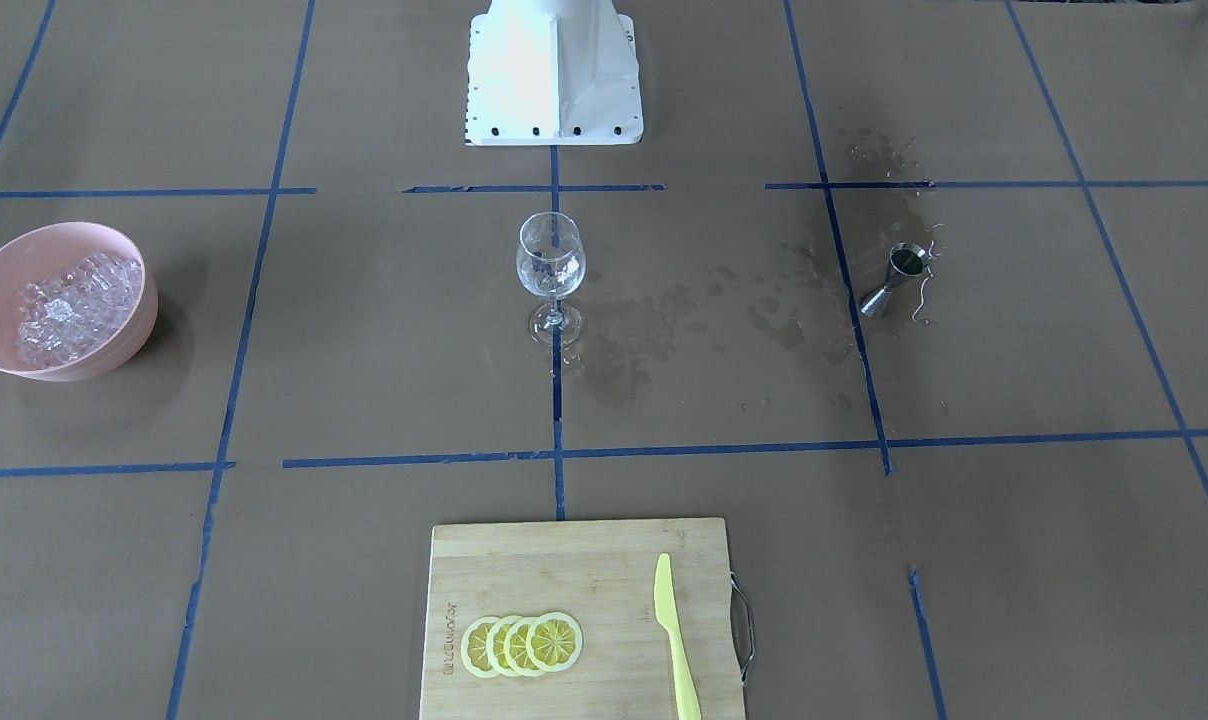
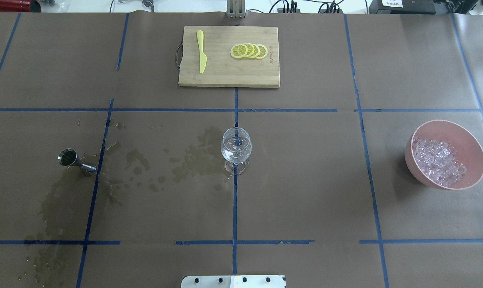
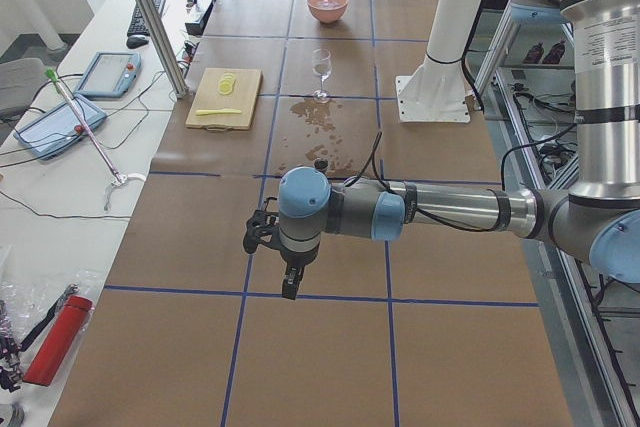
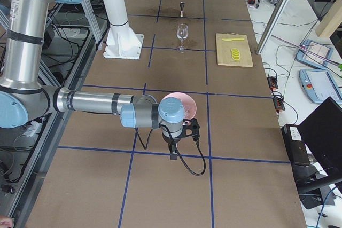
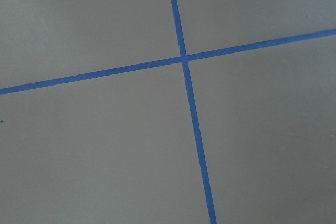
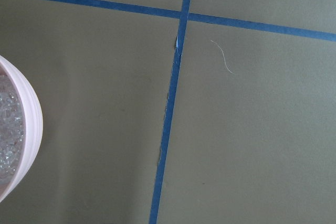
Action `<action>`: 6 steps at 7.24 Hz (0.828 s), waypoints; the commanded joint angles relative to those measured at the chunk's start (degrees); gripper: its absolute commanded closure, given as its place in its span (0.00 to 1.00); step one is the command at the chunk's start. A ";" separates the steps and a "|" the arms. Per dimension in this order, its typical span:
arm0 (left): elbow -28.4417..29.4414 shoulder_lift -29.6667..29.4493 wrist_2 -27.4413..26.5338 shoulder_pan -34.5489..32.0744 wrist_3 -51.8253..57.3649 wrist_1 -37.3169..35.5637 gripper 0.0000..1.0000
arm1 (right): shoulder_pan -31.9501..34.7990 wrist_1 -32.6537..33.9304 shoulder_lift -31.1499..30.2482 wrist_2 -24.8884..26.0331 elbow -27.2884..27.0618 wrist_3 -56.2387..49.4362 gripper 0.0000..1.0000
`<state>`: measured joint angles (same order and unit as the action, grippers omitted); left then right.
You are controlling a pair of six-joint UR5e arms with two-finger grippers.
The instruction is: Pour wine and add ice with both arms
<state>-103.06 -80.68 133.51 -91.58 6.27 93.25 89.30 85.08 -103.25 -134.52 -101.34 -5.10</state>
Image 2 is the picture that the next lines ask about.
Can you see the steel cocktail jigger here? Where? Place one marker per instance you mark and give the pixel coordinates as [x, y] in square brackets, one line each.
[69, 157]

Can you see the clear wine glass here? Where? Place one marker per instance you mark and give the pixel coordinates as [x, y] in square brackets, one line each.
[236, 147]

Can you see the pile of clear ice cubes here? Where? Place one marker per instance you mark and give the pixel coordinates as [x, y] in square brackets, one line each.
[437, 160]

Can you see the bamboo cutting board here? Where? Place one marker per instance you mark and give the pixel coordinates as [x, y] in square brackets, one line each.
[222, 70]

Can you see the yellow plastic knife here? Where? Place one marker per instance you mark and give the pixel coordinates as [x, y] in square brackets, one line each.
[201, 54]

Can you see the back lemon slice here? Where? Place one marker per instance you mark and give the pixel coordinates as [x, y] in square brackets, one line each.
[262, 52]

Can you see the black box with label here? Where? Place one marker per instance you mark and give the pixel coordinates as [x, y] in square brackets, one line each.
[426, 7]

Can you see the pink bowl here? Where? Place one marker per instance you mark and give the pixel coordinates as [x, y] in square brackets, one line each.
[469, 152]

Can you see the red cylinder bottle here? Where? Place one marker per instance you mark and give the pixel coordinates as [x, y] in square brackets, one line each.
[32, 6]

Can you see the aluminium frame post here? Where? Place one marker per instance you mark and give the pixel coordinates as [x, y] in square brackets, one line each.
[235, 9]

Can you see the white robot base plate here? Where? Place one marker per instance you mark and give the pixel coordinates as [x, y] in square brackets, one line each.
[234, 281]

